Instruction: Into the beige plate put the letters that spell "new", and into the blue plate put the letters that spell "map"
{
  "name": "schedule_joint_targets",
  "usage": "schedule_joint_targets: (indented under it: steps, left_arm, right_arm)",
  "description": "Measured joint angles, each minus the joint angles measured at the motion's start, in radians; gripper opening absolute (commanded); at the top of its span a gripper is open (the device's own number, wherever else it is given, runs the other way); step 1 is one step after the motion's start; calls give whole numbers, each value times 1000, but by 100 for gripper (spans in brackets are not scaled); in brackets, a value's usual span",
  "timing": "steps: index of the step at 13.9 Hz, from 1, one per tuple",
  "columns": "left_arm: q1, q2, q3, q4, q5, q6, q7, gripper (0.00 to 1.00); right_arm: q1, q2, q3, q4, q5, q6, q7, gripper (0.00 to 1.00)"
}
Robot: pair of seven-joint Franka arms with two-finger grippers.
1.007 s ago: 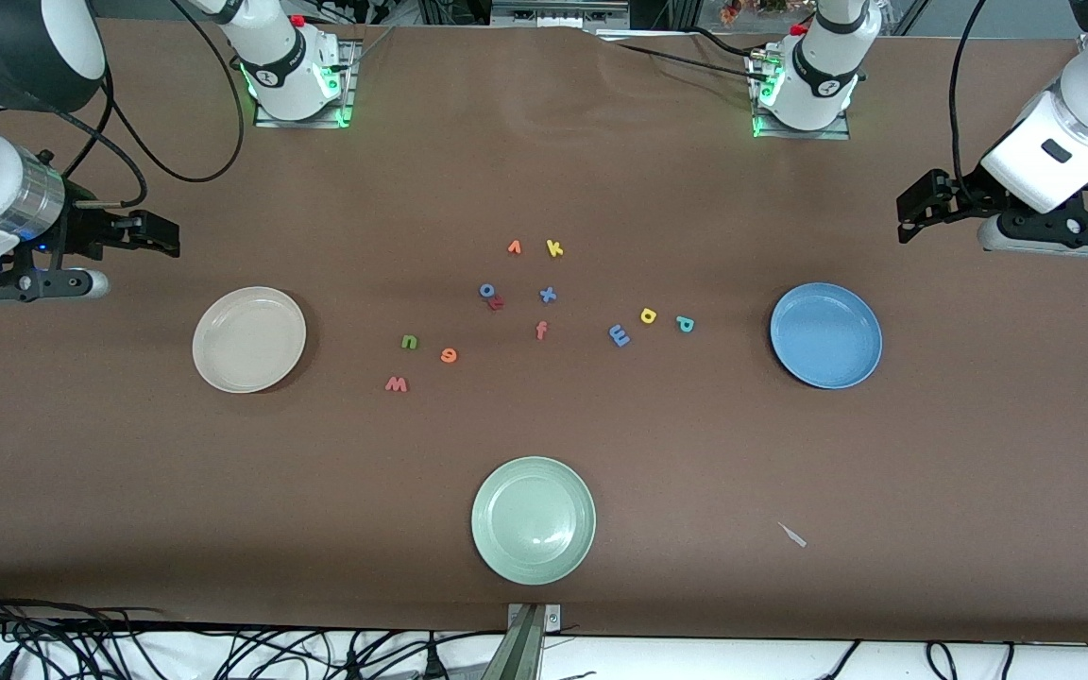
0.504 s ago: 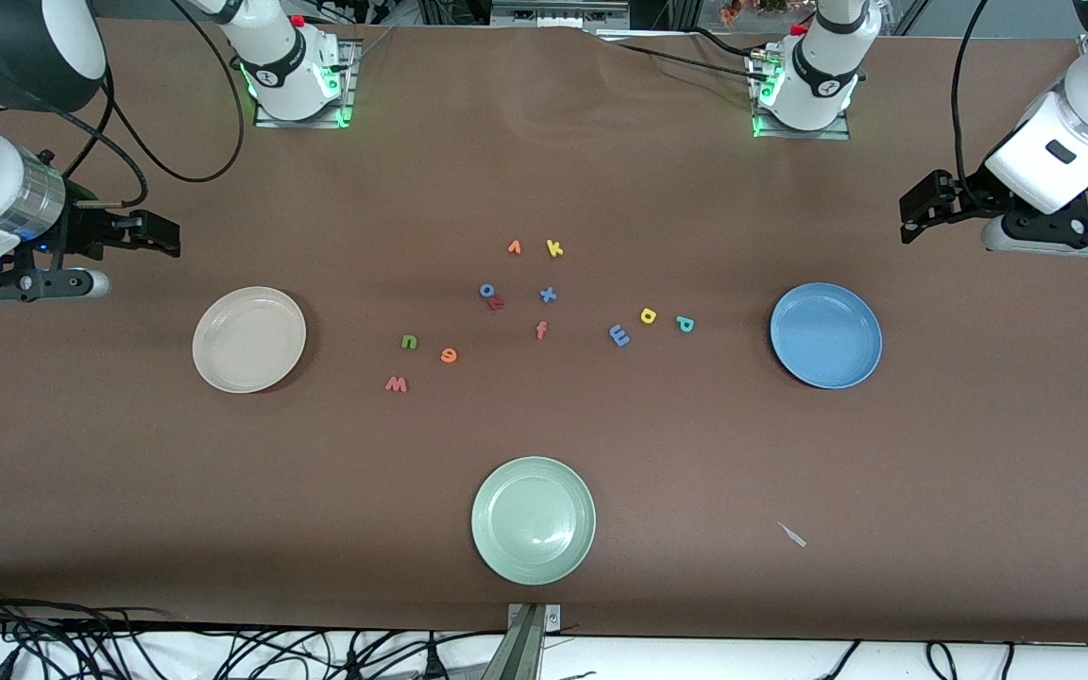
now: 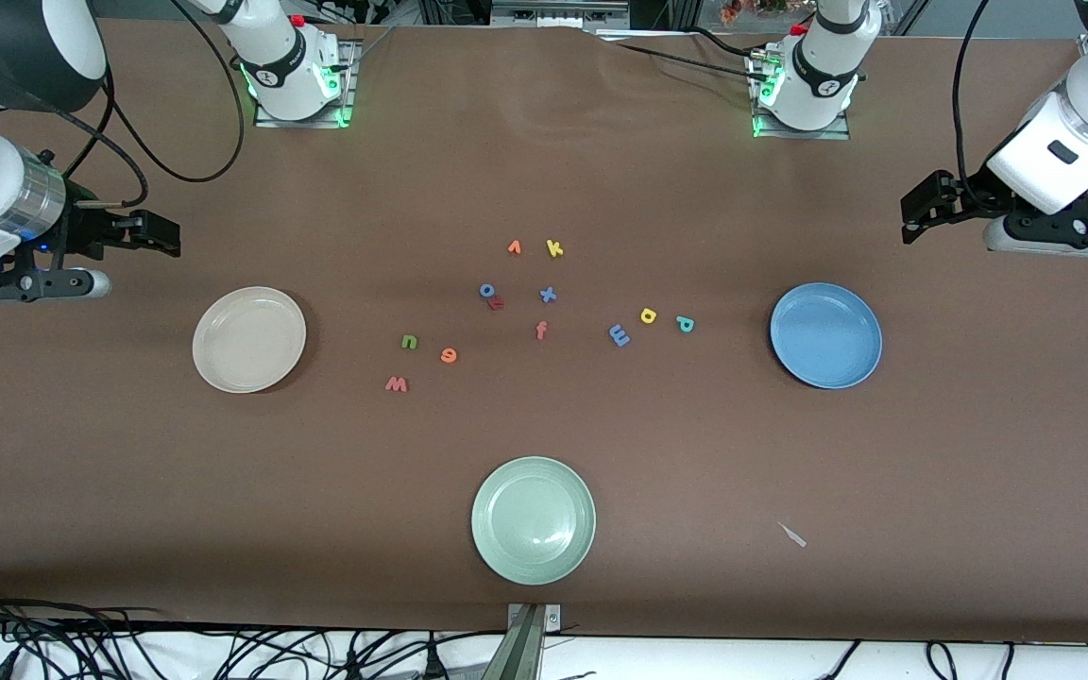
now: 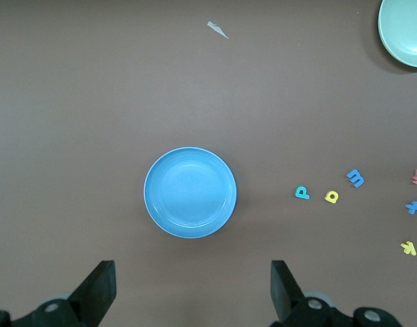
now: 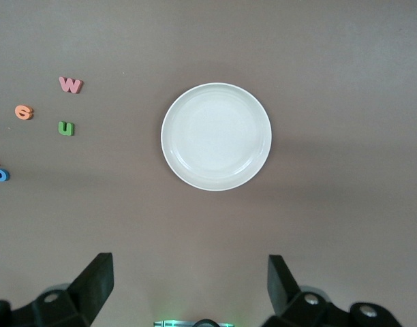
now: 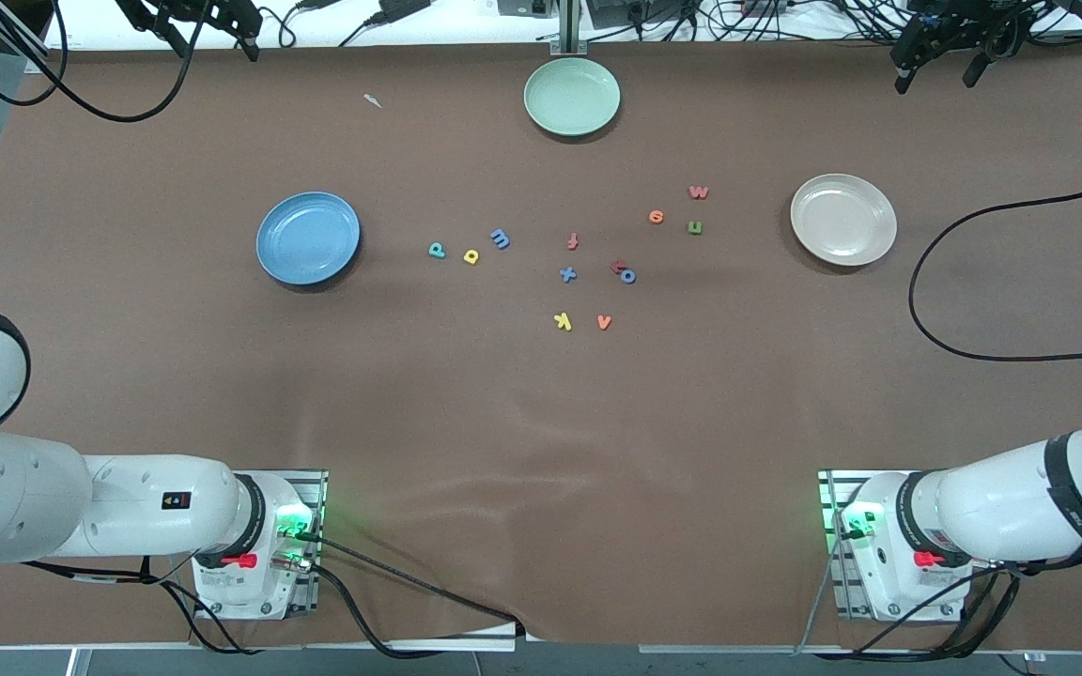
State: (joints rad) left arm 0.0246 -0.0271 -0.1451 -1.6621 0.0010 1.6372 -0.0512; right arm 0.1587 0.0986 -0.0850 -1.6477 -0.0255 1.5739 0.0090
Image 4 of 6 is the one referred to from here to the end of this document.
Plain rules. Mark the yellow foam letter d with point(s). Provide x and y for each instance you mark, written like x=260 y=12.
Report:
x=327 y=197

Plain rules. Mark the pale green plate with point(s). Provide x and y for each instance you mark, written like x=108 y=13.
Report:
x=406 y=30

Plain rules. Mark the blue plate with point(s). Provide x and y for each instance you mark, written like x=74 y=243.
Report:
x=189 y=192

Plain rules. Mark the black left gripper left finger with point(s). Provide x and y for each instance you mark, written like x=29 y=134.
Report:
x=96 y=293

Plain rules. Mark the small white paper scrap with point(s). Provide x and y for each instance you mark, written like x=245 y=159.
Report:
x=217 y=29

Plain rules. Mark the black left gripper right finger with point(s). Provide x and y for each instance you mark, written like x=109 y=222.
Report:
x=283 y=293

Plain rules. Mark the blue foam letter m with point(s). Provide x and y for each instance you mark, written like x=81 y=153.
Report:
x=356 y=178

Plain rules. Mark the blue foam letter x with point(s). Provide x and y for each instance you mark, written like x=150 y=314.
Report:
x=413 y=207

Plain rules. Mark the yellow foam letter k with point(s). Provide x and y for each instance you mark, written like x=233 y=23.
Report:
x=409 y=248

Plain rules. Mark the teal foam letter p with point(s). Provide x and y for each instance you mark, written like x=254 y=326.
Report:
x=301 y=195

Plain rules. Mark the brown table cover sheet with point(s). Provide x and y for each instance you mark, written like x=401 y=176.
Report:
x=92 y=102

